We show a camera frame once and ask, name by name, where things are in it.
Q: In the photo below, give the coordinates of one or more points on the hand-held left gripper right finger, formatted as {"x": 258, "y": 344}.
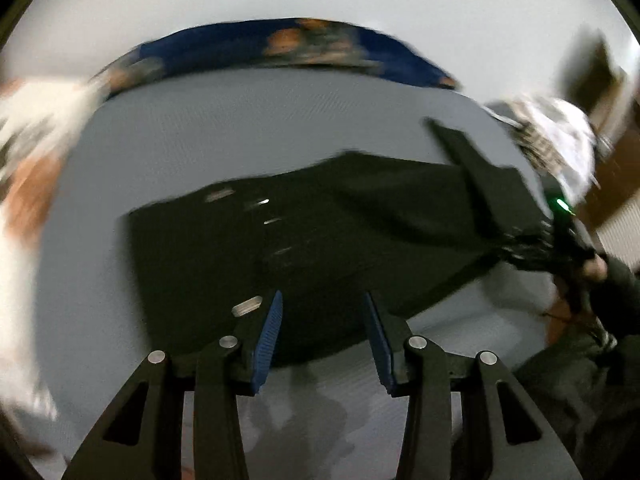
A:
{"x": 376, "y": 340}

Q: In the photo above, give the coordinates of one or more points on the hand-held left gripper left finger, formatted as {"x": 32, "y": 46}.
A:
{"x": 269, "y": 340}

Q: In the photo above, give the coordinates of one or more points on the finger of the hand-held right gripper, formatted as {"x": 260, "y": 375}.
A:
{"x": 480, "y": 175}

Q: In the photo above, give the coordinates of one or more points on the black pants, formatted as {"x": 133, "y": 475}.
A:
{"x": 310, "y": 240}

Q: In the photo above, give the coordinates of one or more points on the person's right forearm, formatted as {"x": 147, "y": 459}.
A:
{"x": 620, "y": 295}

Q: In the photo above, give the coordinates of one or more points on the person's right hand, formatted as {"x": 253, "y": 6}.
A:
{"x": 594, "y": 269}

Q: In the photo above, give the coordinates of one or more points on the black and white striped cloth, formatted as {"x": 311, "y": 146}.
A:
{"x": 535, "y": 147}

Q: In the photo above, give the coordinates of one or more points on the white dotted cloth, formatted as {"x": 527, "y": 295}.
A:
{"x": 570, "y": 135}

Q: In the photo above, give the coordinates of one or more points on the wooden cabinet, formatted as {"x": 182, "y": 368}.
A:
{"x": 607, "y": 85}

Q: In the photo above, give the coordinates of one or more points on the person's dark clothing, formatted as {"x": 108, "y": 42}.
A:
{"x": 585, "y": 400}

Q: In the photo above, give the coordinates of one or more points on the blue patterned cloth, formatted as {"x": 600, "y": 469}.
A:
{"x": 320, "y": 45}

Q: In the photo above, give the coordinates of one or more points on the grey mesh mattress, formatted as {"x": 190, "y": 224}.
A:
{"x": 260, "y": 125}

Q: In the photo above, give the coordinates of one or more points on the white printed cloth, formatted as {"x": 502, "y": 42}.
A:
{"x": 35, "y": 125}

